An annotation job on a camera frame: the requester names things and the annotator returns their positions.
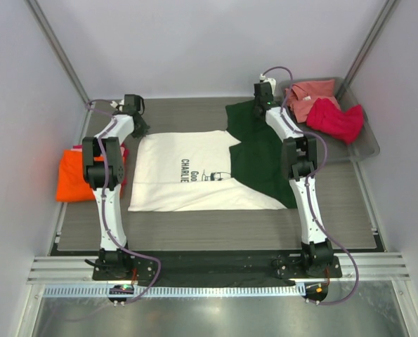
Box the folded magenta t shirt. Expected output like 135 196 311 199
72 143 129 186

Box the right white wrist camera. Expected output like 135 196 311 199
259 74 277 94

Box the salmon pink t shirt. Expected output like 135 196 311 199
285 79 340 123

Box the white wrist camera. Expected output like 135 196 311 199
259 74 277 94
110 100 124 109

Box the white green raglan t shirt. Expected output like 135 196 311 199
128 100 296 212

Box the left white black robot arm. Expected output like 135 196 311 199
81 94 150 280

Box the crimson red t shirt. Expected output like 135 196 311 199
306 98 364 145

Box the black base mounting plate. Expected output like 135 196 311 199
85 250 342 288

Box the grey plastic tray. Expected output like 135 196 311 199
290 77 380 164

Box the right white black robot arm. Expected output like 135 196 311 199
254 77 334 278

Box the white slotted cable duct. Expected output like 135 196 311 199
44 283 306 298

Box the aluminium frame post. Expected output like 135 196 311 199
25 0 90 104
343 0 400 86

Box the left aluminium frame post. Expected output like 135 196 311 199
25 0 90 104

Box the folded orange t shirt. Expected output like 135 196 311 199
55 147 95 203

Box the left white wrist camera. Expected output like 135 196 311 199
110 100 124 109

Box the folded light pink t shirt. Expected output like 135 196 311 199
71 144 129 163

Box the right aluminium frame post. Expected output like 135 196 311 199
343 0 400 86

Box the aluminium front rail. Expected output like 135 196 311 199
28 253 410 284

